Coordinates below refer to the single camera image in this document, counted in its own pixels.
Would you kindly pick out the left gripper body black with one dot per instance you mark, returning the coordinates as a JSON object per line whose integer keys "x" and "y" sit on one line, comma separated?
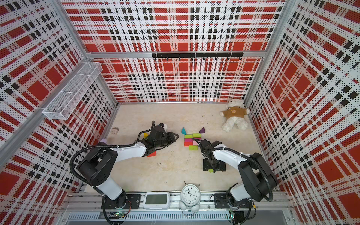
{"x": 165, "y": 141}

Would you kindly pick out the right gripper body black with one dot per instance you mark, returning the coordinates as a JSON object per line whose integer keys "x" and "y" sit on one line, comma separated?
{"x": 216, "y": 165}

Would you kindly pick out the red block bottom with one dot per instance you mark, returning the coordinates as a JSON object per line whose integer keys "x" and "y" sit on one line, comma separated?
{"x": 152, "y": 154}

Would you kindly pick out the teal triangle block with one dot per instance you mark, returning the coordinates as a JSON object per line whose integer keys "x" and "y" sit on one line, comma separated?
{"x": 183, "y": 131}

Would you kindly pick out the purple triangle block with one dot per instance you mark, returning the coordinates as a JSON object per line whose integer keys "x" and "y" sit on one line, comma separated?
{"x": 202, "y": 131}

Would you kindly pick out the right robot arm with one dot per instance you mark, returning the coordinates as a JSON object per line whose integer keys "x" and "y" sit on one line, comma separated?
{"x": 258, "y": 180}

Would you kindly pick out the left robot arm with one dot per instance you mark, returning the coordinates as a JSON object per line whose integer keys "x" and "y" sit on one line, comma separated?
{"x": 93, "y": 164}

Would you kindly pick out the white analog alarm clock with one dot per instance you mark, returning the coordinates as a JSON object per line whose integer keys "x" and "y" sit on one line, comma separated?
{"x": 190, "y": 198}

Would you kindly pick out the white teddy bear brown shirt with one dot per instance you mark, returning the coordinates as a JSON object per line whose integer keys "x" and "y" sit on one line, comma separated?
{"x": 235, "y": 115}

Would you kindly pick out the white digital display device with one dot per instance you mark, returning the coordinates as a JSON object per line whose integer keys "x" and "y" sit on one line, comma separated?
{"x": 156, "y": 201}

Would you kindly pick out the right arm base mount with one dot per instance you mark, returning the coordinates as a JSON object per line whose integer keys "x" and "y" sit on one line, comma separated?
{"x": 226, "y": 201}

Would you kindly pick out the small wooden block by wall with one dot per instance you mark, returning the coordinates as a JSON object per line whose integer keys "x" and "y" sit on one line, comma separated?
{"x": 114, "y": 131}

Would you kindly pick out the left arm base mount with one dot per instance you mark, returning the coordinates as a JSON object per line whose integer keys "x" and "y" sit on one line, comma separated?
{"x": 123, "y": 202}

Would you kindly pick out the black hook rail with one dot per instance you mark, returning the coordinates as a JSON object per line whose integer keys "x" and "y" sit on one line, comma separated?
{"x": 198, "y": 55}

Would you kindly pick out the white wire mesh basket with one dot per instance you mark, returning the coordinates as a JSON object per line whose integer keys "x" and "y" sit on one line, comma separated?
{"x": 63, "y": 105}

